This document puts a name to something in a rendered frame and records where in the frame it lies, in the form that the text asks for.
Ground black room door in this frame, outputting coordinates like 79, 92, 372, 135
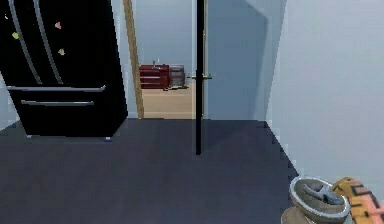
195, 0, 206, 156

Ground red chest of drawers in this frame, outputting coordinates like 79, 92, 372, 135
138, 63, 171, 90

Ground black fridge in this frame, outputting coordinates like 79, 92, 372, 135
0, 0, 129, 142

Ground grey round bin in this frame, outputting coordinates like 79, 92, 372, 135
280, 176, 353, 224

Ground orange patterned object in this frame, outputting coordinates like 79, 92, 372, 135
331, 177, 384, 224

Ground grey wire basket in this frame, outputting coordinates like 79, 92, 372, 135
168, 64, 186, 88

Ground grey fridge handle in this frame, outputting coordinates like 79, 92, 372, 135
6, 84, 107, 93
32, 0, 64, 85
20, 99, 95, 107
7, 0, 43, 85

